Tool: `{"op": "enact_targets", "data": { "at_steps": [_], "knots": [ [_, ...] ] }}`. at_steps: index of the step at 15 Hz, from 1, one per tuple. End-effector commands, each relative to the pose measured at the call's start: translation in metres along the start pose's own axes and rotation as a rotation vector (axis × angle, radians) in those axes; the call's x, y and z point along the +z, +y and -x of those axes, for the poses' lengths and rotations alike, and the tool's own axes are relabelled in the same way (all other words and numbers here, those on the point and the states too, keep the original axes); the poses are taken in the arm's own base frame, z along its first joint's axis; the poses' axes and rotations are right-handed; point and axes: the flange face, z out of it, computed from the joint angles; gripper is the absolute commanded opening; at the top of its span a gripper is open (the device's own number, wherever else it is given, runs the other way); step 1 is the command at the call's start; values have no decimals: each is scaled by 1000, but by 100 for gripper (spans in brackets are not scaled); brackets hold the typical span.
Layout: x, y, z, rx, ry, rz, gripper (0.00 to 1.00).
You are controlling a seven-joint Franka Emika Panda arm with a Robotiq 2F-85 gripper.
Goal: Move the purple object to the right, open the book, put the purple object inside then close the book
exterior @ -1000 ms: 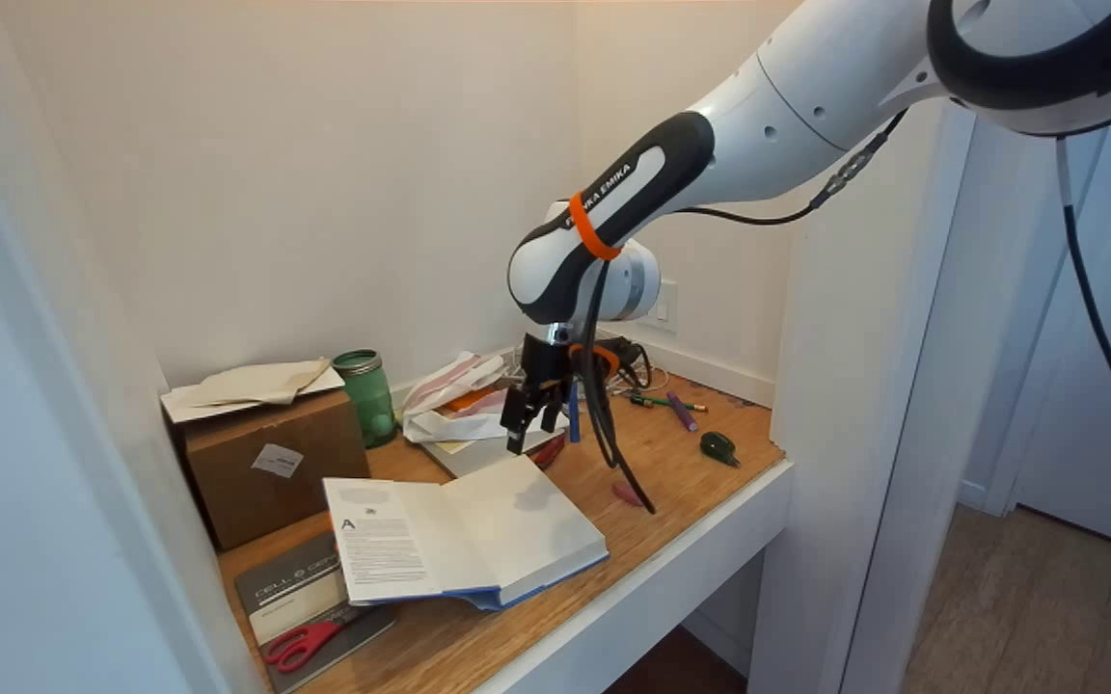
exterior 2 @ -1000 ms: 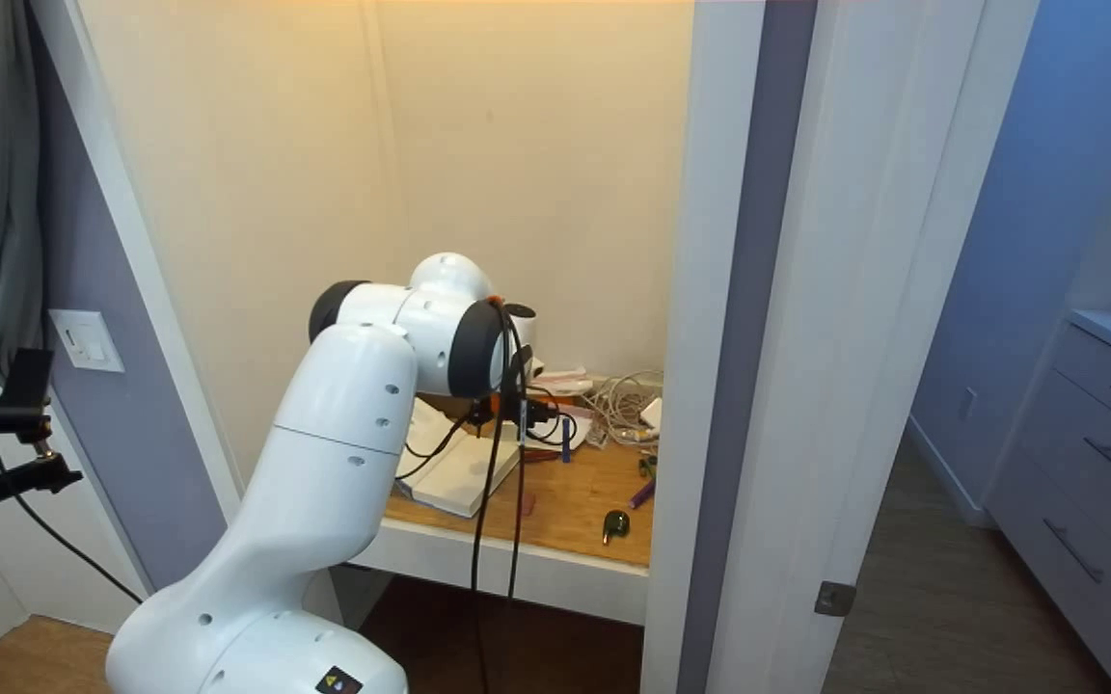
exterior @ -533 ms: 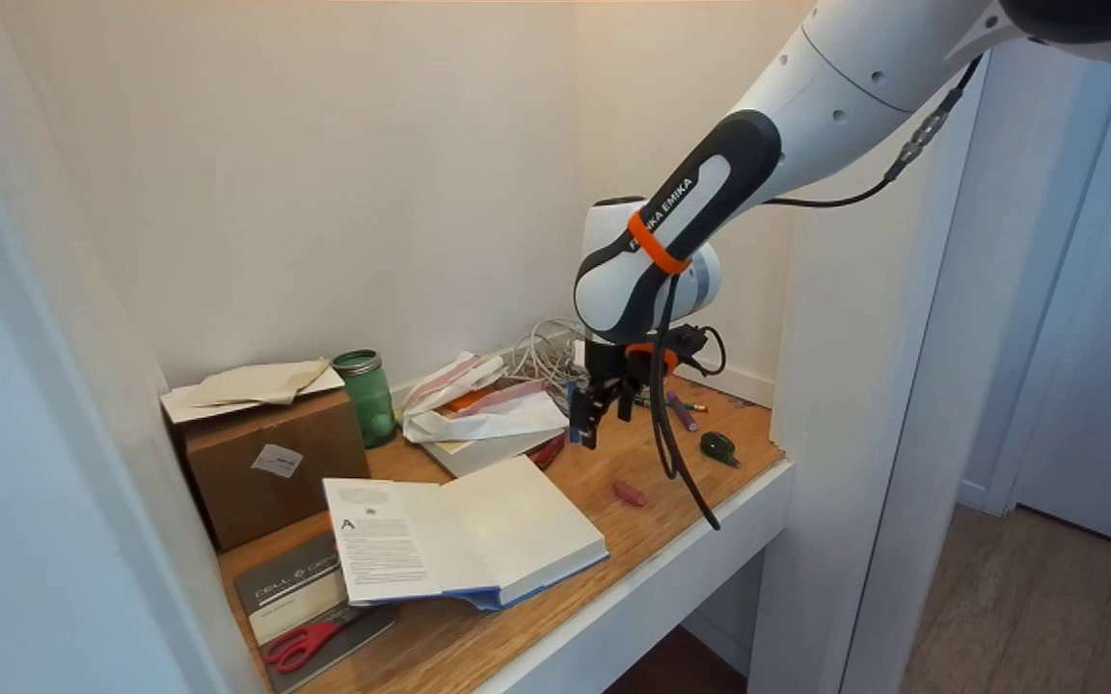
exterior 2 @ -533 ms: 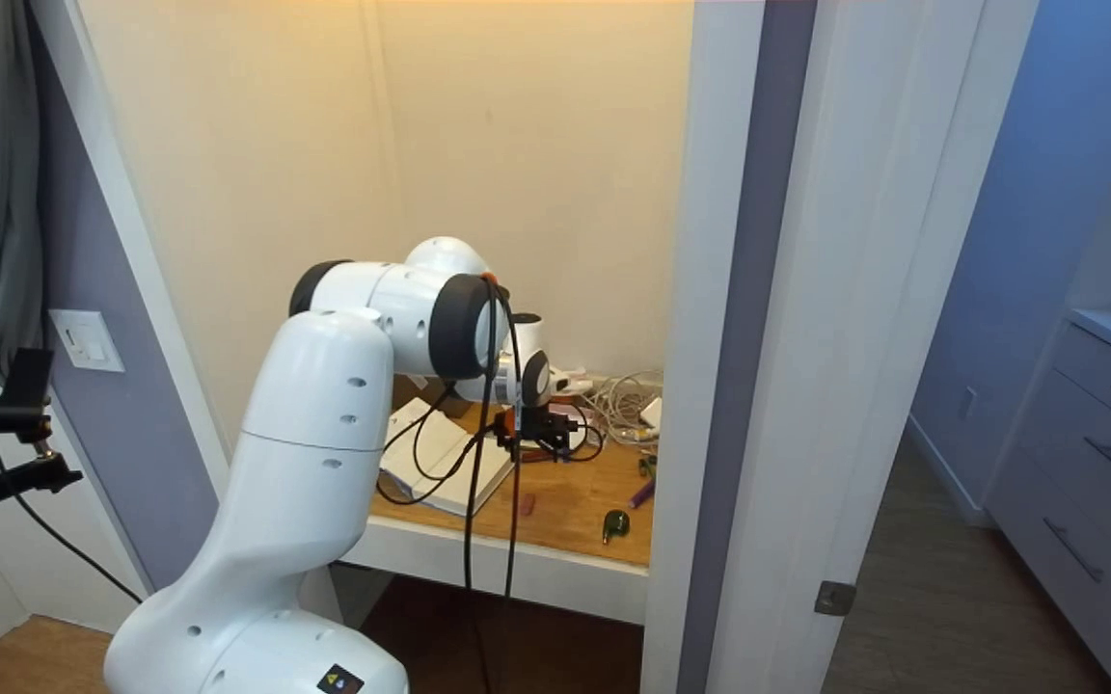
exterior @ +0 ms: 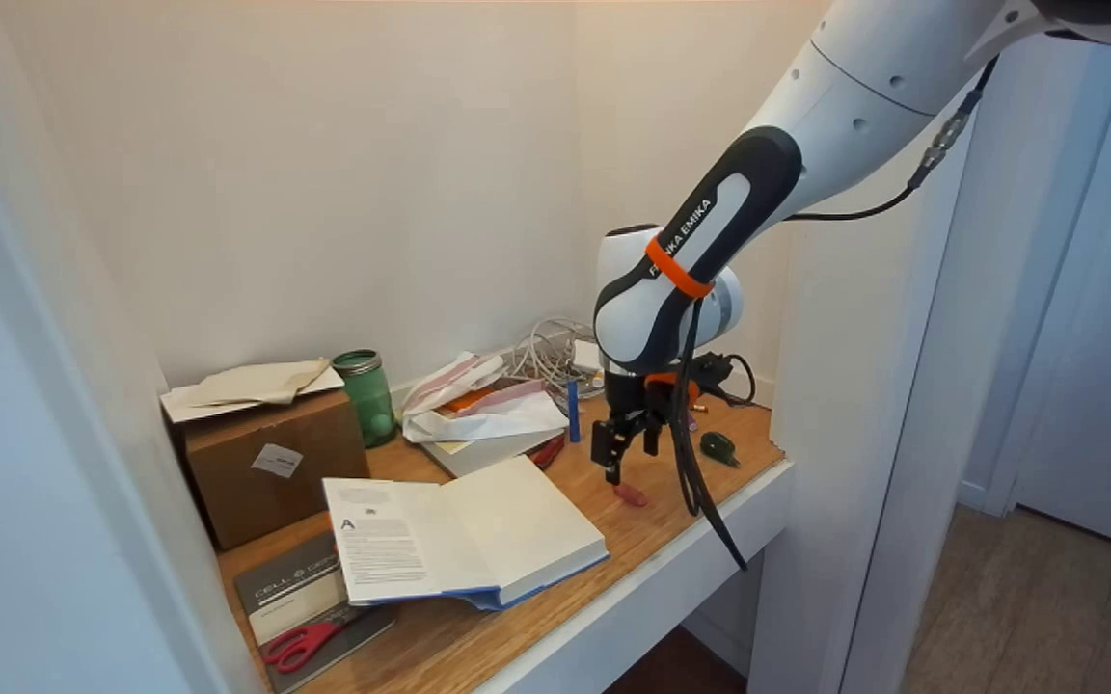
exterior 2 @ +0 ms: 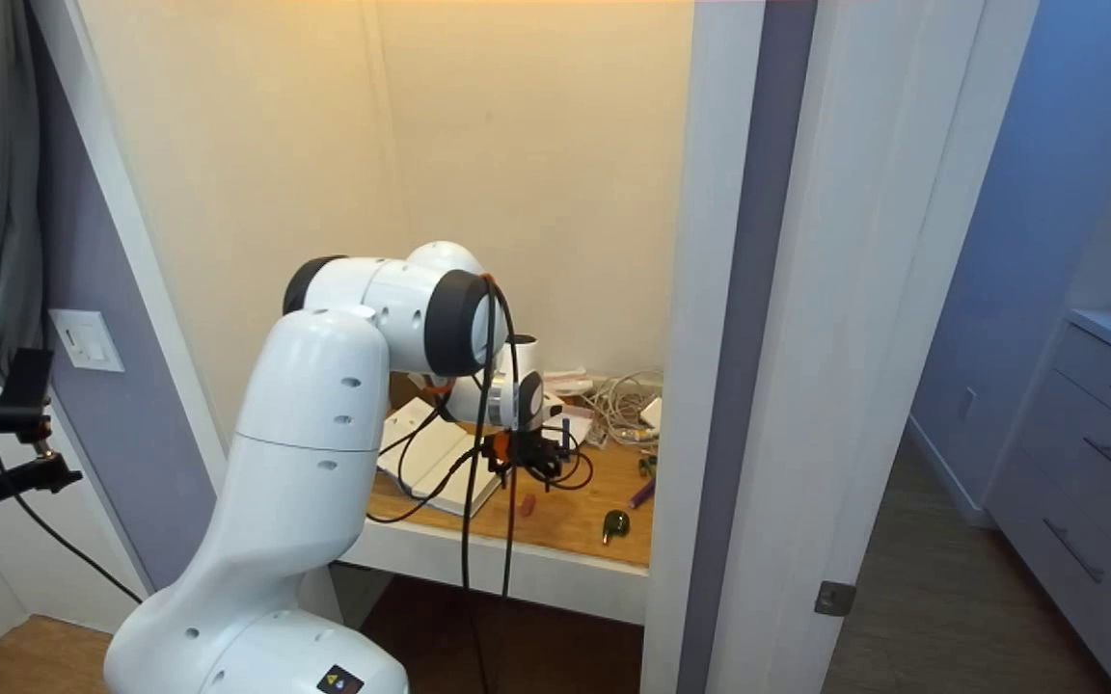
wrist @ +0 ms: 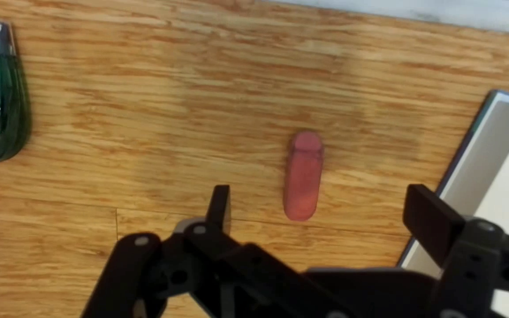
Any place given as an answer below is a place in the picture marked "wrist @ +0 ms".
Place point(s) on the book with colourful cover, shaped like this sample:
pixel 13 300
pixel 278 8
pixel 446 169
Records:
pixel 495 159

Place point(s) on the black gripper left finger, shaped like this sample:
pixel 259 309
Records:
pixel 149 275

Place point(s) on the small pinkish purple capsule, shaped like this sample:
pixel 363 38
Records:
pixel 303 176

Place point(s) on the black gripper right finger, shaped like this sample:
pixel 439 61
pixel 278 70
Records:
pixel 472 257

